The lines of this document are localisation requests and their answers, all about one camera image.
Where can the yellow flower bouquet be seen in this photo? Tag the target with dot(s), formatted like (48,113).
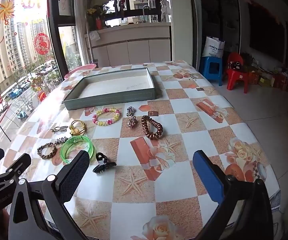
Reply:
(94,12)

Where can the white shopping bag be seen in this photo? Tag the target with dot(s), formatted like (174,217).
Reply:
(212,48)

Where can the white cabinet counter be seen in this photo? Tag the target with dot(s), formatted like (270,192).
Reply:
(134,50)

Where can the pile of red gift boxes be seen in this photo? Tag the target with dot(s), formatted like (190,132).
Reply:
(271,78)

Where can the blue plastic stool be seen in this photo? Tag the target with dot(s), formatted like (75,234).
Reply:
(208,62)

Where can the black claw hair clip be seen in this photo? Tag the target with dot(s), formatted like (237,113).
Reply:
(101,166)

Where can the red round horse window decal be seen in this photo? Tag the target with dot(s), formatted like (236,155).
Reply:
(42,43)

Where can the green translucent bangle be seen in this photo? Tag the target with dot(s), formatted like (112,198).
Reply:
(64,150)

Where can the silver gem hair clip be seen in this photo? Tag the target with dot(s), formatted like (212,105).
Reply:
(132,122)

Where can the red plastic chair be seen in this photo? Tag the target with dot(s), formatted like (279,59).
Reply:
(236,76)

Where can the chrome faucet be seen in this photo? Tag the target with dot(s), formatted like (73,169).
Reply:
(146,7)

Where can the white mop pole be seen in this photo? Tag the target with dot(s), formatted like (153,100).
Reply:
(89,45)

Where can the black and red bag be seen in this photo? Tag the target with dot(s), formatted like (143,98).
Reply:
(235,65)

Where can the dark wall television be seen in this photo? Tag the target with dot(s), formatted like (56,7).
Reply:
(266,32)

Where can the purple rhinestone hair clip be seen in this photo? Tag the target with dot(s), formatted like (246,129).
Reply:
(62,140)

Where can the yellow firework window decal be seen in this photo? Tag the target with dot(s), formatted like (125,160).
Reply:
(5,8)

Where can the white cloth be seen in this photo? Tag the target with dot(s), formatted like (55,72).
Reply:
(94,35)

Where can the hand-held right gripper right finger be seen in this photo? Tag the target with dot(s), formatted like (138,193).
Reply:
(206,175)

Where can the small silver hair clip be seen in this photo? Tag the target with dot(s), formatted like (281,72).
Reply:
(129,110)

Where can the grey-green shallow box tray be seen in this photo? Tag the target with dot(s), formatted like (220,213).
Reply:
(109,90)

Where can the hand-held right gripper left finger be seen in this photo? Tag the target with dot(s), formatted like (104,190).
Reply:
(76,171)

